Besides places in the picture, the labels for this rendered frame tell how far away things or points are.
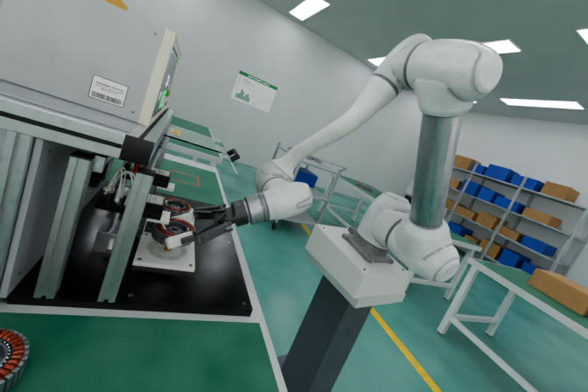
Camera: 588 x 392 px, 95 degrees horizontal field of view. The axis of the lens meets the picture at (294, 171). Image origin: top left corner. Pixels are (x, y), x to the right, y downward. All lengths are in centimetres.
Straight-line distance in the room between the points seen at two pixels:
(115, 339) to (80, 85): 49
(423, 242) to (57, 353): 91
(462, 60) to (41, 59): 85
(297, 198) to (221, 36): 553
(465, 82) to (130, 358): 87
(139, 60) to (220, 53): 548
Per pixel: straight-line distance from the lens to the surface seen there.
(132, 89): 67
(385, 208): 113
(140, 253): 84
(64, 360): 65
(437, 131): 83
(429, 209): 95
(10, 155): 60
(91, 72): 68
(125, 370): 63
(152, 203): 78
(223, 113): 612
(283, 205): 80
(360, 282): 106
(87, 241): 88
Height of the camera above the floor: 123
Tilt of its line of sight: 9 degrees down
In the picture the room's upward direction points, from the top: 22 degrees clockwise
